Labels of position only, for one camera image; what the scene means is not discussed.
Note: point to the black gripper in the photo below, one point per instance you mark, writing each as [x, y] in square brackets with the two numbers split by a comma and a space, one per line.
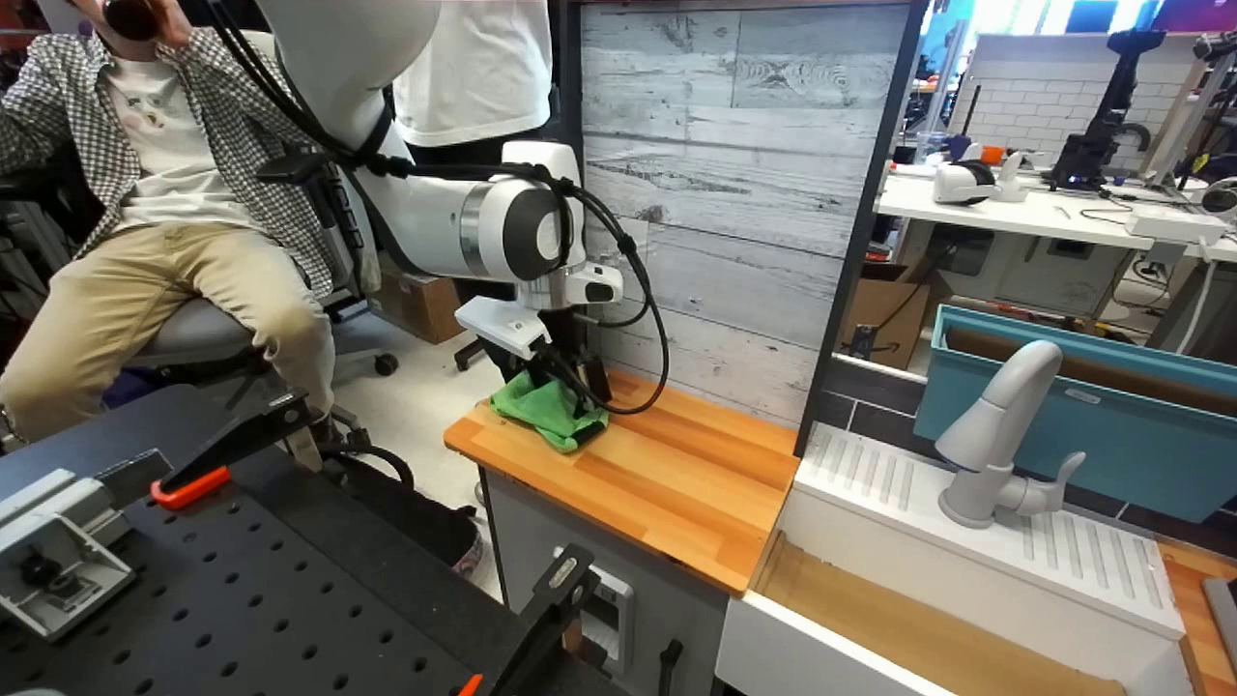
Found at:
[565, 337]

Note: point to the black perforated breadboard table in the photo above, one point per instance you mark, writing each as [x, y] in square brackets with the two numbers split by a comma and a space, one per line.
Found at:
[257, 605]

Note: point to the white lab desk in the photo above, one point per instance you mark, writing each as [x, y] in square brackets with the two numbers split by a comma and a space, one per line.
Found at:
[1029, 213]

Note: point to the grey wood back panel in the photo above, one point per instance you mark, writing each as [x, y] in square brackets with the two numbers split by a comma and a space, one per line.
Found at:
[746, 196]

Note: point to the grey toy faucet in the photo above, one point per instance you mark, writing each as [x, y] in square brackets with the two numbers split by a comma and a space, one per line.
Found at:
[1000, 413]

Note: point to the dark panel frame post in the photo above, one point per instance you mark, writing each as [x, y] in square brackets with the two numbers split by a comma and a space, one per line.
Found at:
[565, 65]
[864, 208]

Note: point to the brown cardboard box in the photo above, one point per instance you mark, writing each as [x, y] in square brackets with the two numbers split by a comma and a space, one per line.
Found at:
[428, 312]

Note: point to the white toy sink basin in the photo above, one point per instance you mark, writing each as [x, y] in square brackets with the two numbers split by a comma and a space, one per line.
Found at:
[901, 503]

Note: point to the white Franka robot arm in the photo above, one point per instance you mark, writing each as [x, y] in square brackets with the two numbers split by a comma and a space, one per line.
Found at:
[440, 227]

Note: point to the white object on desk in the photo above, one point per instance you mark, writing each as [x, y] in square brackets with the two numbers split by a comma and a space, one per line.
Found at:
[959, 182]

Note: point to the aluminium extrusion bracket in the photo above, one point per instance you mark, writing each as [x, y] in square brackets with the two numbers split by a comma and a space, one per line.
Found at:
[52, 568]

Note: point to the cardboard box under desk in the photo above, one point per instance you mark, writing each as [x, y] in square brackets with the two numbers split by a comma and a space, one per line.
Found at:
[892, 316]

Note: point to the wooden toy kitchen unit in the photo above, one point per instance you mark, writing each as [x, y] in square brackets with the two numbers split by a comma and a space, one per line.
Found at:
[670, 477]

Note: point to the seated person khaki pants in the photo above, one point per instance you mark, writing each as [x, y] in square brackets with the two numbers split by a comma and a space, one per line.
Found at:
[168, 131]

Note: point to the standing person black pants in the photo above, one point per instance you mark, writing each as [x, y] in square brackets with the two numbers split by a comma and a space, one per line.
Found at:
[478, 79]

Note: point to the grey office chair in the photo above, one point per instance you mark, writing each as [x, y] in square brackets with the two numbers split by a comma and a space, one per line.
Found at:
[214, 342]

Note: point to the grey background robot arm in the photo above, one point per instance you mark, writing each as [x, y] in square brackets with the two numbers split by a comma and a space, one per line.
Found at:
[1192, 119]

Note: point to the green microfiber cloth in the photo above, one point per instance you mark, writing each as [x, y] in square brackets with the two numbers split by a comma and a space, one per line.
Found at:
[554, 428]

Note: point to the black background robot arm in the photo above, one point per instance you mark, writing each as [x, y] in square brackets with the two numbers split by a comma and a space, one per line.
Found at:
[1096, 140]

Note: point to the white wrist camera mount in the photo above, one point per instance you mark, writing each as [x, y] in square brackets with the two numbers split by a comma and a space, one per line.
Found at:
[503, 321]

